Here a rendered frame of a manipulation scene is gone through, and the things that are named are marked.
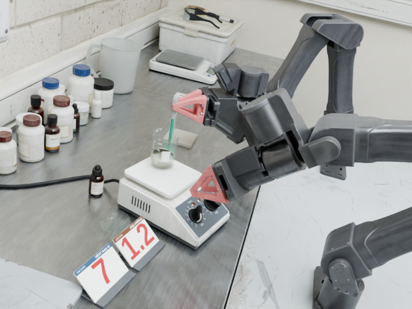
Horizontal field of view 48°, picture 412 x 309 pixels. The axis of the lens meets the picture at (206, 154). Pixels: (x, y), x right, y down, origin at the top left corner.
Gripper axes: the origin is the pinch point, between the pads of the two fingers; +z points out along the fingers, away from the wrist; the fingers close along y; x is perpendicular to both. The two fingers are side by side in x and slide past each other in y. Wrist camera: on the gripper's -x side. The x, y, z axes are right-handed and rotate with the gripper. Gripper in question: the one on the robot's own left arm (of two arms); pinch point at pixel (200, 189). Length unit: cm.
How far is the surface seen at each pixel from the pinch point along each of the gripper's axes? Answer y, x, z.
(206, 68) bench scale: -90, -36, 38
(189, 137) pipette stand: -39.6, -11.3, 24.1
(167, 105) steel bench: -54, -25, 37
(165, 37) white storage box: -98, -57, 54
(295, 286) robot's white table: -7.2, 23.3, -6.0
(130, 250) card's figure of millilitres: 7.9, 5.2, 13.3
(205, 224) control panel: -5.9, 7.1, 6.2
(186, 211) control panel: -3.7, 3.4, 7.6
